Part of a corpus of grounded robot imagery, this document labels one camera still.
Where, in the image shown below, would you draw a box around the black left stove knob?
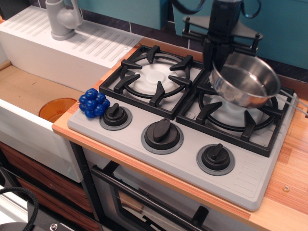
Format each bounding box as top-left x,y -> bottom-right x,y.
99,103 -> 132,131

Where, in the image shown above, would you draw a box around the black stove knob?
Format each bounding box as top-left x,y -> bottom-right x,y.
141,118 -> 184,155
99,103 -> 132,131
196,143 -> 235,176

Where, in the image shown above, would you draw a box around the grey toy faucet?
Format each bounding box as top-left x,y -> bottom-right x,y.
45,0 -> 83,40

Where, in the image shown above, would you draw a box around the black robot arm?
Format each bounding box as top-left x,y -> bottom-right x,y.
182,0 -> 263,72

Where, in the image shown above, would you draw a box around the black middle stove knob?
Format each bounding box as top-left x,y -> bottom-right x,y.
141,118 -> 184,155

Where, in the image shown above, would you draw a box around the black left burner grate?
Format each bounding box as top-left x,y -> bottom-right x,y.
99,45 -> 205,120

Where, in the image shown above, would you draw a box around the stainless steel pan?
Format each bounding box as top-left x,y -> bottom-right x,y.
209,51 -> 308,118

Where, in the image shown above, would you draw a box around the white toy sink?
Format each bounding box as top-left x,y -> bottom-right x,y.
0,6 -> 141,182

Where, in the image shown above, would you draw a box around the blue toy blueberry cluster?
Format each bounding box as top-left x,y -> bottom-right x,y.
78,88 -> 110,118

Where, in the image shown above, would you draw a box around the wooden drawer fronts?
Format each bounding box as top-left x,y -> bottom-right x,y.
0,143 -> 102,231

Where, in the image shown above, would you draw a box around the black braided cable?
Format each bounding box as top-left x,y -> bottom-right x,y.
0,187 -> 39,231

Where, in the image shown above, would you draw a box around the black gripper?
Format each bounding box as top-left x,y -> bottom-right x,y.
182,15 -> 263,72

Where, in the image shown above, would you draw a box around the grey toy stove top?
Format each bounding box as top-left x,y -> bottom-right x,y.
67,45 -> 297,210

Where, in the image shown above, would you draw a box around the black right stove knob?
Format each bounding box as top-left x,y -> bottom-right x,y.
196,143 -> 235,176

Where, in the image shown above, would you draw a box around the black right burner grate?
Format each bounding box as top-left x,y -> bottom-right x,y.
176,71 -> 295,157

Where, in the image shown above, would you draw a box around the oven door with handle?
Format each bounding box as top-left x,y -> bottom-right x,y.
90,161 -> 253,231

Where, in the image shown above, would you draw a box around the black burner grate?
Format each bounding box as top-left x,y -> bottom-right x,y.
99,45 -> 205,120
176,71 -> 295,157

